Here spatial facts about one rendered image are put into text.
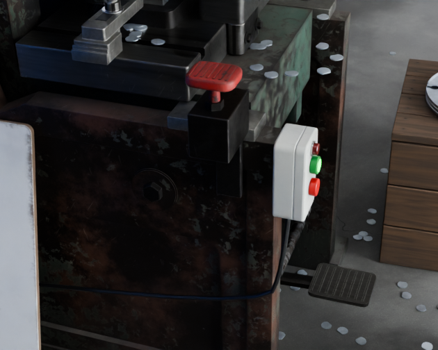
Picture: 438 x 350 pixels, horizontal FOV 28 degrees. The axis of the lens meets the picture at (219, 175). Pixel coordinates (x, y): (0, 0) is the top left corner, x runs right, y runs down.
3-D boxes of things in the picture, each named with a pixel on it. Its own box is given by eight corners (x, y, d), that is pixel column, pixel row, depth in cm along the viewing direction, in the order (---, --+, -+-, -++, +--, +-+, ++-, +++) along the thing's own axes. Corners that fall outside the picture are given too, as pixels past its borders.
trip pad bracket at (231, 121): (249, 194, 135) (249, 82, 125) (229, 230, 128) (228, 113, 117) (213, 188, 137) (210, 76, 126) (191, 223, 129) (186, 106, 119)
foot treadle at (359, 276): (375, 292, 177) (377, 273, 175) (366, 325, 170) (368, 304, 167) (112, 239, 194) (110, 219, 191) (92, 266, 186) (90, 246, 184)
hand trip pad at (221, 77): (245, 113, 123) (245, 64, 119) (231, 133, 119) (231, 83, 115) (199, 106, 125) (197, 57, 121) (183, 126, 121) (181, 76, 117)
